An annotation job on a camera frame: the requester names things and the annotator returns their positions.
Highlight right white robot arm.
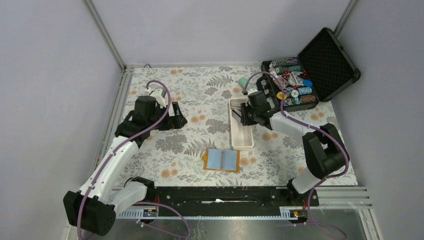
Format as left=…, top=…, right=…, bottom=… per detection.
left=231, top=89, right=350, bottom=206

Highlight orange leather card holder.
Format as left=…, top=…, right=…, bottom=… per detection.
left=201, top=148, right=240, bottom=173

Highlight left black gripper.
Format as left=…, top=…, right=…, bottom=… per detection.
left=147, top=101, right=187, bottom=131

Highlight grey card in tray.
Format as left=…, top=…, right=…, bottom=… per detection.
left=231, top=108, right=242, bottom=122

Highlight black poker chip case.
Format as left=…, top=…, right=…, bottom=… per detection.
left=256, top=27, right=361, bottom=112

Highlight floral table mat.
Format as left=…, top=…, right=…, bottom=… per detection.
left=112, top=65, right=359, bottom=187

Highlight mint green handle tool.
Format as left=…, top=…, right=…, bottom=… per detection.
left=238, top=77, right=255, bottom=90

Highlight purple cable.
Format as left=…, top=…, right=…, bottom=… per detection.
left=242, top=71, right=350, bottom=239
left=76, top=79, right=192, bottom=240

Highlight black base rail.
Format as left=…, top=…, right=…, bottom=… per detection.
left=134, top=186, right=320, bottom=220

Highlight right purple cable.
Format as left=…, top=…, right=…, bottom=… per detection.
left=242, top=71, right=350, bottom=239

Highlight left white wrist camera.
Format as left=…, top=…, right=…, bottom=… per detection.
left=146, top=88, right=168, bottom=109

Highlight white plastic tray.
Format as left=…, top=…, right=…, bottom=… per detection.
left=228, top=97, right=254, bottom=151

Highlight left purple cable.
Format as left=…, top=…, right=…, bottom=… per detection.
left=76, top=79, right=192, bottom=240

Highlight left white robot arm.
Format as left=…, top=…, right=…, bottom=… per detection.
left=63, top=96, right=188, bottom=236

